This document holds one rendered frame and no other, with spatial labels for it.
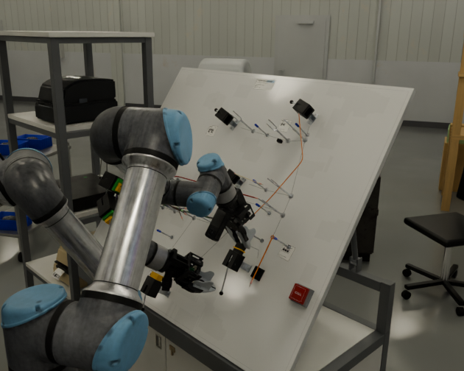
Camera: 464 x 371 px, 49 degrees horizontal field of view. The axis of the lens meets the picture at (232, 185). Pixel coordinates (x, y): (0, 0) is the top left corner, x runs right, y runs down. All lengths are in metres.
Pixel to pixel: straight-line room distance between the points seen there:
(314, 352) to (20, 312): 1.14
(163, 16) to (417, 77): 5.70
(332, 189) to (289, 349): 0.51
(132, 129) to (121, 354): 0.44
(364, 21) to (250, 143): 9.20
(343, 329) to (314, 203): 0.56
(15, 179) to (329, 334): 1.23
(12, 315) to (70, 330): 0.11
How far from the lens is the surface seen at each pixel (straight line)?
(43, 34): 2.23
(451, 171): 5.88
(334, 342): 1.93
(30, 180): 1.28
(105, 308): 0.94
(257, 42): 11.45
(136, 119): 1.07
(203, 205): 1.39
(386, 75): 11.02
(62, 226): 1.30
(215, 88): 2.24
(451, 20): 11.01
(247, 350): 1.65
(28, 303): 1.01
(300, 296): 1.55
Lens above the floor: 1.87
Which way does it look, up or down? 17 degrees down
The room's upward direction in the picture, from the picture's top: 1 degrees clockwise
